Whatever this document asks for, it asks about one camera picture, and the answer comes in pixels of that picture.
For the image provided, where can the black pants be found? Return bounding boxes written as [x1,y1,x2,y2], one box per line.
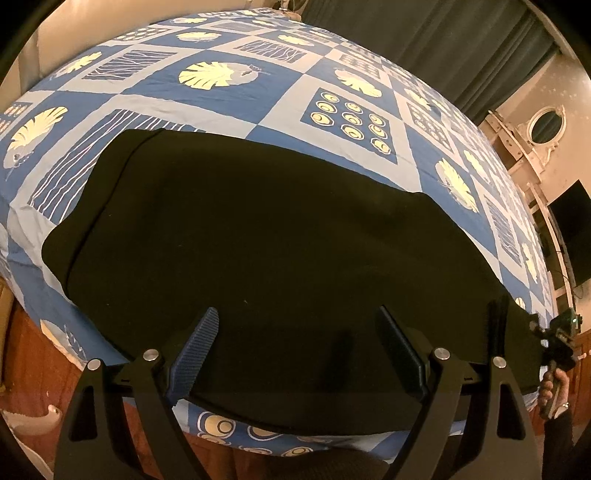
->
[42,130,541,436]

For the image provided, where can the person's right hand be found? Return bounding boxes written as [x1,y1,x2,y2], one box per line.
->
[538,368,570,420]

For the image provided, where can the white tv console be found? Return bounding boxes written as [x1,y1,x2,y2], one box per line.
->
[526,182,576,312]

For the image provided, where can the black television screen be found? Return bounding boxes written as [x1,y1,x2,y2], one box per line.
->
[550,180,591,286]

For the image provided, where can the white vanity with oval mirror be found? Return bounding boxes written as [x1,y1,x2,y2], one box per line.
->
[480,105,567,191]

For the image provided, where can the dark green curtain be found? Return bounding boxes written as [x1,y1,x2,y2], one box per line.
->
[303,0,559,124]

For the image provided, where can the blue patterned bed sheet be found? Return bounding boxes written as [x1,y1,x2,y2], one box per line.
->
[0,6,558,458]

